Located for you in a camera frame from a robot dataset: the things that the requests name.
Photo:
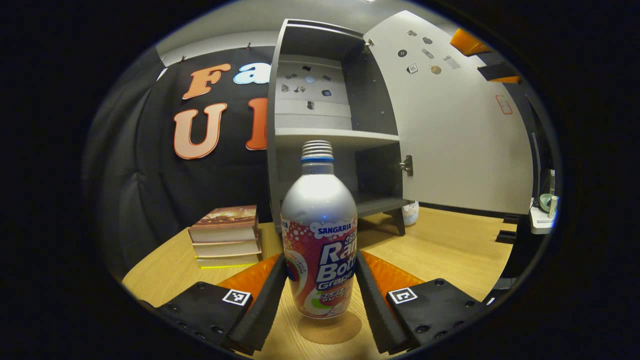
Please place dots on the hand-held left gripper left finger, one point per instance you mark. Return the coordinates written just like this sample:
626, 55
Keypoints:
265, 310

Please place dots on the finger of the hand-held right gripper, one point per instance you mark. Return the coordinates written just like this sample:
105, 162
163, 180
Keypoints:
467, 42
500, 72

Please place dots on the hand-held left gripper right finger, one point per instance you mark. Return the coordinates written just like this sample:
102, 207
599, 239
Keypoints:
375, 310

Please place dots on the round cork coaster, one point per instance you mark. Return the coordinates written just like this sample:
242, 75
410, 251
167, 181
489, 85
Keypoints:
330, 331

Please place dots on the white cabinet door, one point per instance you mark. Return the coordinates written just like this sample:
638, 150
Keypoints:
450, 150

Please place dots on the silver pink drink bottle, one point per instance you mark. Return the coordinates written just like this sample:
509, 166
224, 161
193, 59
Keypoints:
320, 210

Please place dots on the metal door hinge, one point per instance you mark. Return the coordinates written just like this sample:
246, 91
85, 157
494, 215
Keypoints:
407, 165
368, 46

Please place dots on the grey cabinet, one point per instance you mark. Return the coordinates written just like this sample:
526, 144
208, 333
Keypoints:
370, 100

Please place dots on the plain paperback book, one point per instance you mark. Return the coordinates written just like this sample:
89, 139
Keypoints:
227, 248

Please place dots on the white patterned object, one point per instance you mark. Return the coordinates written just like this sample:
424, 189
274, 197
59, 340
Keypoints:
411, 213

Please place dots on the green cup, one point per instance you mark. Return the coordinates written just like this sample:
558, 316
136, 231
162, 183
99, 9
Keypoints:
545, 202

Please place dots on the black stand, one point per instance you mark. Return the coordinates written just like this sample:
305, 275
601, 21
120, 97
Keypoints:
506, 236

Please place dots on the white small shelf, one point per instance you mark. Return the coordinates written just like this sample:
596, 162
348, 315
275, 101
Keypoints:
540, 222

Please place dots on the black backdrop cloth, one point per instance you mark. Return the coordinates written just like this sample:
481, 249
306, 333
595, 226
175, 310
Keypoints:
150, 190

